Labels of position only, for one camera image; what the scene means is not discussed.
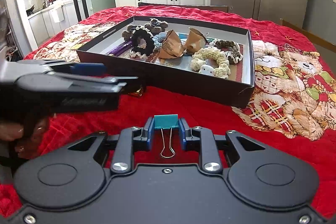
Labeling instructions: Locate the teal binder clip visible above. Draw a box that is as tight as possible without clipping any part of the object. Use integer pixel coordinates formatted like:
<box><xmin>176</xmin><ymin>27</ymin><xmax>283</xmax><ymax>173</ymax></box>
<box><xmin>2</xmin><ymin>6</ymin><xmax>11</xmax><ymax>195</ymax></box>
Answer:
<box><xmin>154</xmin><ymin>114</ymin><xmax>178</xmax><ymax>159</ymax></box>

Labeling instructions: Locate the purple snack bar wrapper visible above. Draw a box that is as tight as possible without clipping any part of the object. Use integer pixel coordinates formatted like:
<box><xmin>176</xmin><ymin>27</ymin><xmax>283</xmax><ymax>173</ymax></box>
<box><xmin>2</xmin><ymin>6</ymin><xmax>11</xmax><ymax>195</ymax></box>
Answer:
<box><xmin>106</xmin><ymin>41</ymin><xmax>132</xmax><ymax>56</ymax></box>

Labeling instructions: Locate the black crochet scrunchie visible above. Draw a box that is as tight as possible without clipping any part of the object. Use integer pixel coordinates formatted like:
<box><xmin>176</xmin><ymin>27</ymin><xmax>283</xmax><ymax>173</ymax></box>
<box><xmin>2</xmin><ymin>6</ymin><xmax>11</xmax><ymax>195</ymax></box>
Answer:
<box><xmin>130</xmin><ymin>26</ymin><xmax>155</xmax><ymax>59</ymax></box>

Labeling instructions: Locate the cream crochet scrunchie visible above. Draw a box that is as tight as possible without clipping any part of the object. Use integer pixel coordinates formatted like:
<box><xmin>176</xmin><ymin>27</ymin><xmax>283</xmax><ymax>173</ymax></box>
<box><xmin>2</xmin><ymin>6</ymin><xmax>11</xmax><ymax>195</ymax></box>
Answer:
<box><xmin>190</xmin><ymin>47</ymin><xmax>231</xmax><ymax>79</ymax></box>

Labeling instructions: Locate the blue crochet scrunchie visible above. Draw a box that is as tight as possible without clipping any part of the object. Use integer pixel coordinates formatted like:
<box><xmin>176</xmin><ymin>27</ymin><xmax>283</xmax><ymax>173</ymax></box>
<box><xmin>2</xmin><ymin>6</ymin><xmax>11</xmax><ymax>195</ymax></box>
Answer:
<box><xmin>152</xmin><ymin>32</ymin><xmax>167</xmax><ymax>48</ymax></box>

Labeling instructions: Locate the brown striped crochet scrunchie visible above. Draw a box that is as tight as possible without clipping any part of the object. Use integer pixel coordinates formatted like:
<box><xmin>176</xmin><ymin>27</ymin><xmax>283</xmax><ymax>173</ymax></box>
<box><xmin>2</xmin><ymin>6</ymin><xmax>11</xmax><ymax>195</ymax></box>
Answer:
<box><xmin>212</xmin><ymin>39</ymin><xmax>243</xmax><ymax>64</ymax></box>

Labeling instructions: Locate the brown fuzzy bow hair clip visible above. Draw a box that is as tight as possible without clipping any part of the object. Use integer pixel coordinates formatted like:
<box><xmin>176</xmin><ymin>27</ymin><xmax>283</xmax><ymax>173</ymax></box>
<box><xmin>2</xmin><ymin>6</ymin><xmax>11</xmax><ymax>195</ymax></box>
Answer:
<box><xmin>122</xmin><ymin>24</ymin><xmax>137</xmax><ymax>42</ymax></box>

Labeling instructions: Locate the person left hand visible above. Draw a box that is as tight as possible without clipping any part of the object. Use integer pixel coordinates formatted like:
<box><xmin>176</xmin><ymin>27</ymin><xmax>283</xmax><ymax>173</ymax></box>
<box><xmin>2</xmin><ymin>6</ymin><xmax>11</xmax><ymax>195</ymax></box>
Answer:
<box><xmin>1</xmin><ymin>117</ymin><xmax>50</xmax><ymax>159</ymax></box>

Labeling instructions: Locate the black shallow box tray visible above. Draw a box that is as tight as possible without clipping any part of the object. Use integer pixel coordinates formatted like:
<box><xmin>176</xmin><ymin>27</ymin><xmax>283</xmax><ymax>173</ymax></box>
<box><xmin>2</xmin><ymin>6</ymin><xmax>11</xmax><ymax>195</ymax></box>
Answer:
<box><xmin>77</xmin><ymin>16</ymin><xmax>255</xmax><ymax>108</ymax></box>

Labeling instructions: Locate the brown paper pyramid packet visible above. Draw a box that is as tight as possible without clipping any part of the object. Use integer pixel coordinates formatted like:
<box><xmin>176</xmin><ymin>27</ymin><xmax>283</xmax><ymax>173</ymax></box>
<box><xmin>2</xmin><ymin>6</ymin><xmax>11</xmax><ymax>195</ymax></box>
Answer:
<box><xmin>183</xmin><ymin>27</ymin><xmax>207</xmax><ymax>53</ymax></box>

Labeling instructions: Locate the red teddy bear blanket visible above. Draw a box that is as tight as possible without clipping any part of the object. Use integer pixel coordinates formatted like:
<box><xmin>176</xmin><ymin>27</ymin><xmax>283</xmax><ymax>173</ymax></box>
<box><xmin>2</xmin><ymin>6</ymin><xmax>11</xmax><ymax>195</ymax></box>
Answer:
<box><xmin>0</xmin><ymin>4</ymin><xmax>336</xmax><ymax>219</ymax></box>

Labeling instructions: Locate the wooden chair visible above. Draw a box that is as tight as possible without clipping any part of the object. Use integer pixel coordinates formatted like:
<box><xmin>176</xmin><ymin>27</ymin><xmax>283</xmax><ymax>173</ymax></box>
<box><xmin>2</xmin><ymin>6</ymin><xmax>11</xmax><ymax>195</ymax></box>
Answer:
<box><xmin>280</xmin><ymin>19</ymin><xmax>336</xmax><ymax>53</ymax></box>
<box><xmin>138</xmin><ymin>2</ymin><xmax>229</xmax><ymax>12</ymax></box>

